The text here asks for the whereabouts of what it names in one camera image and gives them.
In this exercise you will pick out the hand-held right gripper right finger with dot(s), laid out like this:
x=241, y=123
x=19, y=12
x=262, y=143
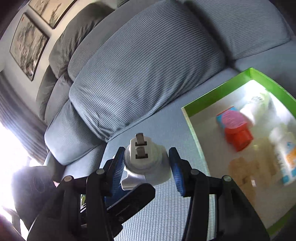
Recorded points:
x=179, y=173

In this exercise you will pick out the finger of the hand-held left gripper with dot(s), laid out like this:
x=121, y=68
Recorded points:
x=131, y=204

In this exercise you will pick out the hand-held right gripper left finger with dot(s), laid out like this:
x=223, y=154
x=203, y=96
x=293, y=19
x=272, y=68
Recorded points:
x=116, y=169

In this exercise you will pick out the white plug-in device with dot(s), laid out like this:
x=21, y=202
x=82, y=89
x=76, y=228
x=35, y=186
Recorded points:
x=148, y=164

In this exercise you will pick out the orange liquid bottle pink label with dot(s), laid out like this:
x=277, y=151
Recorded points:
x=238, y=134

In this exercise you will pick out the green cardboard box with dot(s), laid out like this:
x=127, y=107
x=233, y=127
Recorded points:
x=208, y=109

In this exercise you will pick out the white bottle green label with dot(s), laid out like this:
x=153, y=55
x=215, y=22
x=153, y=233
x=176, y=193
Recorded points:
x=256, y=109

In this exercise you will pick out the large white bottle blue label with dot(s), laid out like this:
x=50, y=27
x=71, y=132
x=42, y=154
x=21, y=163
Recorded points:
x=284, y=157

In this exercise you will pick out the grey-blue sofa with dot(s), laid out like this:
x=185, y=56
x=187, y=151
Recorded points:
x=161, y=220

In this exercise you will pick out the grey-blue sofa back cushion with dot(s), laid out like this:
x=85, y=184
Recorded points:
x=143, y=69
x=242, y=23
x=69, y=139

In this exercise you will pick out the dark round object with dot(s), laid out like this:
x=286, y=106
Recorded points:
x=34, y=190

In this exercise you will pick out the dark grey pillow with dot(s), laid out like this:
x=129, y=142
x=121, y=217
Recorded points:
x=78, y=34
x=50, y=92

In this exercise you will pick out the grey curtain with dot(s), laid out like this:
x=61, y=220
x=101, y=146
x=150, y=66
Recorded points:
x=20, y=120

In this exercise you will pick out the framed landscape picture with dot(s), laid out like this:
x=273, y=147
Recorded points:
x=53, y=11
x=30, y=46

